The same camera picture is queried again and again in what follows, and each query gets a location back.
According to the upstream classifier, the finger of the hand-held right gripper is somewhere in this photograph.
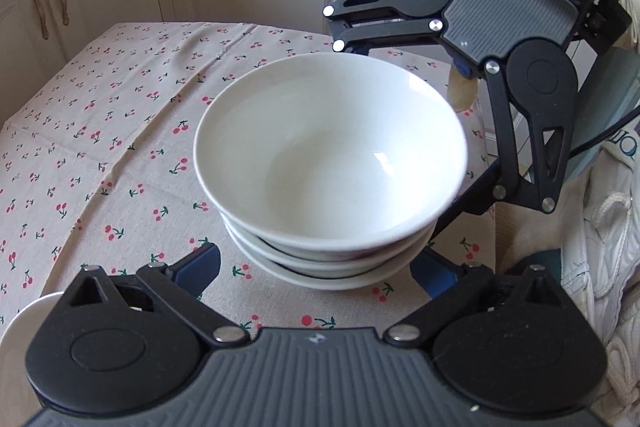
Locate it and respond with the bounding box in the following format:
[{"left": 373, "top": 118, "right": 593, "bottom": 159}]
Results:
[
  {"left": 426, "top": 58, "right": 572, "bottom": 244},
  {"left": 321, "top": 0, "right": 447, "bottom": 58}
]

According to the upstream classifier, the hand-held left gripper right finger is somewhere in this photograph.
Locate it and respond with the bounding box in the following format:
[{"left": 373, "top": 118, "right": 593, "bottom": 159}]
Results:
[{"left": 382, "top": 249, "right": 563, "bottom": 345}]

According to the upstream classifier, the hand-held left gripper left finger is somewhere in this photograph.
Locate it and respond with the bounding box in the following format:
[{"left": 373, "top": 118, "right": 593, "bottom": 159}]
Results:
[{"left": 67, "top": 243, "right": 251, "bottom": 345}]

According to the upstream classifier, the white pink-floral bowl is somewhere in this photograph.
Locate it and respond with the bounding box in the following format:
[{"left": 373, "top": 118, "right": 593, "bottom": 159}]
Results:
[
  {"left": 227, "top": 232, "right": 427, "bottom": 292},
  {"left": 221, "top": 207, "right": 435, "bottom": 272}
]

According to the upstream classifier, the plain white bowl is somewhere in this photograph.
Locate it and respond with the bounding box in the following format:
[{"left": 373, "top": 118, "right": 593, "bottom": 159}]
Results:
[{"left": 193, "top": 53, "right": 469, "bottom": 258}]

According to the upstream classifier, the large white fruit-print plate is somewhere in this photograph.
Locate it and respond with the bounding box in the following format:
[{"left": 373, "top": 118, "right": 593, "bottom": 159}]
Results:
[{"left": 0, "top": 291, "right": 66, "bottom": 348}]

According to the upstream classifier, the beige cloth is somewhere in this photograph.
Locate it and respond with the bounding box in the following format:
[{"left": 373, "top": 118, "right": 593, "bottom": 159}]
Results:
[{"left": 492, "top": 202, "right": 596, "bottom": 268}]

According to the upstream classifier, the person's white quilted jacket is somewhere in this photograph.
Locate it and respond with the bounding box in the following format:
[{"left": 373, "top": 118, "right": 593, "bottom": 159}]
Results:
[{"left": 560, "top": 139, "right": 640, "bottom": 427}]

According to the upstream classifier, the cherry print tablecloth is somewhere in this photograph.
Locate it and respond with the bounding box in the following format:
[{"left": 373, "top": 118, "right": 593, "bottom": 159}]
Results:
[{"left": 0, "top": 22, "right": 498, "bottom": 333}]

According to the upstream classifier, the black cable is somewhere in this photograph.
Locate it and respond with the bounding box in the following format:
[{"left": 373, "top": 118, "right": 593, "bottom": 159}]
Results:
[{"left": 570, "top": 104, "right": 640, "bottom": 155}]

